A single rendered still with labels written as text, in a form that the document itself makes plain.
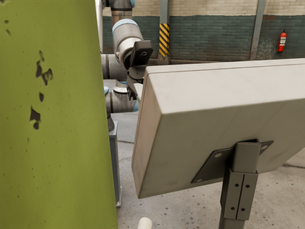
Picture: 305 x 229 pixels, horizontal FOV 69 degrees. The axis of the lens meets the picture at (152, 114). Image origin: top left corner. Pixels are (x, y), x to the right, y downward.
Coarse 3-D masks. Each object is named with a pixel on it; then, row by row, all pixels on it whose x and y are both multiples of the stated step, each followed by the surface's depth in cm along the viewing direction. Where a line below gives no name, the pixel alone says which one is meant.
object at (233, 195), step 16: (208, 160) 37; (224, 160) 39; (208, 176) 44; (224, 176) 41; (240, 176) 36; (256, 176) 36; (224, 192) 40; (240, 192) 37; (224, 208) 39; (240, 208) 39
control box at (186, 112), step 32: (192, 64) 30; (224, 64) 31; (256, 64) 32; (288, 64) 33; (160, 96) 25; (192, 96) 26; (224, 96) 27; (256, 96) 28; (288, 96) 29; (160, 128) 26; (192, 128) 28; (224, 128) 30; (256, 128) 33; (288, 128) 36; (160, 160) 33; (192, 160) 36; (160, 192) 45
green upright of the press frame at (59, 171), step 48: (0, 0) 5; (48, 0) 7; (0, 48) 5; (48, 48) 7; (96, 48) 10; (0, 96) 5; (48, 96) 7; (96, 96) 11; (0, 144) 5; (48, 144) 7; (96, 144) 11; (0, 192) 5; (48, 192) 7; (96, 192) 11
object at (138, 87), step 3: (135, 84) 57; (138, 84) 57; (141, 84) 57; (135, 87) 56; (138, 87) 56; (141, 87) 56; (138, 90) 56; (141, 90) 56; (138, 93) 55; (141, 93) 55; (138, 96) 54; (138, 99) 55; (138, 102) 58; (138, 105) 59; (138, 108) 59
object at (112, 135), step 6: (108, 132) 145; (114, 132) 145; (114, 138) 147; (114, 144) 148; (114, 150) 150; (114, 156) 151; (114, 162) 152; (114, 168) 154; (114, 174) 156; (114, 180) 157; (114, 186) 159; (120, 186) 181; (120, 192) 175; (120, 198) 170; (120, 204) 164
